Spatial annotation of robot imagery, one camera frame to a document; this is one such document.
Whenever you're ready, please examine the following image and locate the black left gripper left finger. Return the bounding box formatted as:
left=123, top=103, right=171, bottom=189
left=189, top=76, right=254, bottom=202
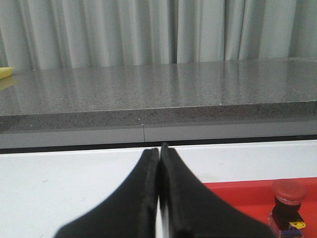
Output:
left=55, top=148, right=159, bottom=238

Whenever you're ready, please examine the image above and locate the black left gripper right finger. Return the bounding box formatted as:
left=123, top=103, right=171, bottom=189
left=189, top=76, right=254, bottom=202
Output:
left=159, top=143, right=274, bottom=238

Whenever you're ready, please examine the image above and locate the red mushroom push button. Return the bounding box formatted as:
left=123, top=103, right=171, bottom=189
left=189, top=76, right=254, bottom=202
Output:
left=268, top=179, right=307, bottom=238

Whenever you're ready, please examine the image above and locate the red plastic tray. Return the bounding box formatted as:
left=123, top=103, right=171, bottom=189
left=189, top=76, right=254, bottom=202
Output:
left=205, top=178, right=317, bottom=238

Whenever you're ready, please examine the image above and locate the grey granite counter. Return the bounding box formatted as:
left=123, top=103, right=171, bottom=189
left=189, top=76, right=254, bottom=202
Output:
left=0, top=58, right=317, bottom=149

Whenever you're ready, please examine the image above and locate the yellow object on counter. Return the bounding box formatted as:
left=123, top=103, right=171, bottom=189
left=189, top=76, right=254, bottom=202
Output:
left=0, top=67, right=15, bottom=79

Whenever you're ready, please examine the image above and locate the white pleated curtain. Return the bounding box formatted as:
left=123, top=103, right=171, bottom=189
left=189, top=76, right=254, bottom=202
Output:
left=0, top=0, right=317, bottom=70

